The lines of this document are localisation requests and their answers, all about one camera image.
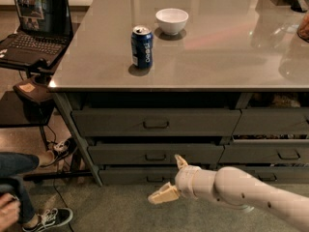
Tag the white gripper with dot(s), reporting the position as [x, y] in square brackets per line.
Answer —
[185, 181]

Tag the grey drawer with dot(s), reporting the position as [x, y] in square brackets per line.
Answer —
[258, 121]
[266, 151]
[162, 153]
[279, 175]
[155, 121]
[137, 175]

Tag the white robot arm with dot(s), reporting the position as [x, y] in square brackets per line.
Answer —
[233, 188]

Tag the black open laptop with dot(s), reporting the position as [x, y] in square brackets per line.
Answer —
[42, 37]

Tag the person hand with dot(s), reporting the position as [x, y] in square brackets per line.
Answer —
[9, 211]

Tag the black sneaker far foot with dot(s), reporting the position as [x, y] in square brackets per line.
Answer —
[63, 149]

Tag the black sneaker foot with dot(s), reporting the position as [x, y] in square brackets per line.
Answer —
[52, 218]
[63, 149]

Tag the black laptop stand table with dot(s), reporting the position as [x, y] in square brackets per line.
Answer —
[17, 113]

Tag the black sneaker near foot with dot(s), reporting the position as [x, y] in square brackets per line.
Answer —
[52, 218]

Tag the blue pepsi soda can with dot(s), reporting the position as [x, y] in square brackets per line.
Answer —
[141, 47]

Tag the white ceramic bowl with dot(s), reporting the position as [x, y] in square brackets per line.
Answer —
[171, 21]

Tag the person legs in jeans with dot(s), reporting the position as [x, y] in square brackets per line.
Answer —
[11, 166]

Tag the black device with sticky note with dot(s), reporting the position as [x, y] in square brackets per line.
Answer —
[30, 90]

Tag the brown object right edge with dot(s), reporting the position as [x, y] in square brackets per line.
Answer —
[303, 29]

